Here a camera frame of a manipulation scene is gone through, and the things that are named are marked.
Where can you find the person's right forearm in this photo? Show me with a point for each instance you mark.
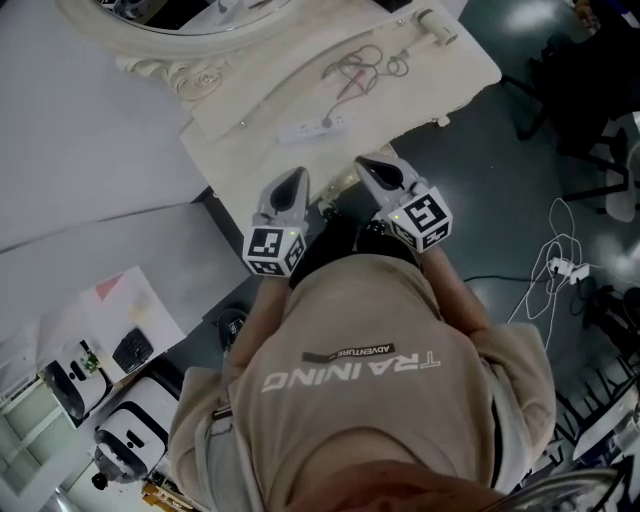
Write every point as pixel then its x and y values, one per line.
pixel 455 295

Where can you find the black keyboard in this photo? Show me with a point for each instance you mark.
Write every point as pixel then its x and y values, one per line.
pixel 132 351

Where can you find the cream carved dressing table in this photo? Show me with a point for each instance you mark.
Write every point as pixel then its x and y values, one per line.
pixel 400 110

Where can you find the person's beige shirt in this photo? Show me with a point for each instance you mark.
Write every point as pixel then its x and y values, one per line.
pixel 360 400

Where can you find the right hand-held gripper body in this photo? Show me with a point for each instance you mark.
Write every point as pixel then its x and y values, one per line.
pixel 422 217

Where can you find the black handheld device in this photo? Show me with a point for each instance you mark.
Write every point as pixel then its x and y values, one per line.
pixel 235 325

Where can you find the white extension socket block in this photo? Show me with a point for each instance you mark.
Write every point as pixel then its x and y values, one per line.
pixel 570 270

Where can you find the black round stool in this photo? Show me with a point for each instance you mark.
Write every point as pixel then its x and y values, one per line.
pixel 225 340

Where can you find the white and black appliance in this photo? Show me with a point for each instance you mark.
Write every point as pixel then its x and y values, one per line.
pixel 140 425
pixel 75 385

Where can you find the person's left forearm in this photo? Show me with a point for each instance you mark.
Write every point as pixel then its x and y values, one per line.
pixel 260 315

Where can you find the pink paper sheet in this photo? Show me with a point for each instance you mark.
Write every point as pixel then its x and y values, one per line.
pixel 109 286

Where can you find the white desk with drawers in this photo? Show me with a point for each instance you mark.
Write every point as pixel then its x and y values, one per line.
pixel 150 310

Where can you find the cream oval framed mirror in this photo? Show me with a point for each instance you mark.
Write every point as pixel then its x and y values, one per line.
pixel 165 50

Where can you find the black tripod stand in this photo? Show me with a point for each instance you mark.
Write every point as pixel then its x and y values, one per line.
pixel 612 315

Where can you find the small green potted plant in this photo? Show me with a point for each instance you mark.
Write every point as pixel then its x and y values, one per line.
pixel 90 362

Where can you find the white power strip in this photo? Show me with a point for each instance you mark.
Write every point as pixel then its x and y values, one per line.
pixel 300 132

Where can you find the white hair dryer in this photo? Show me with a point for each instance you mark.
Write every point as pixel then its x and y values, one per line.
pixel 434 27

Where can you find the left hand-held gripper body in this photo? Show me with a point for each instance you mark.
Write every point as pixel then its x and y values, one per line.
pixel 272 247

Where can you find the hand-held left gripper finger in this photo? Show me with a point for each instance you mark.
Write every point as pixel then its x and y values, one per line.
pixel 266 197
pixel 304 200

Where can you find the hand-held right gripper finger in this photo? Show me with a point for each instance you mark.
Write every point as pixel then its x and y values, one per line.
pixel 372 187
pixel 407 167

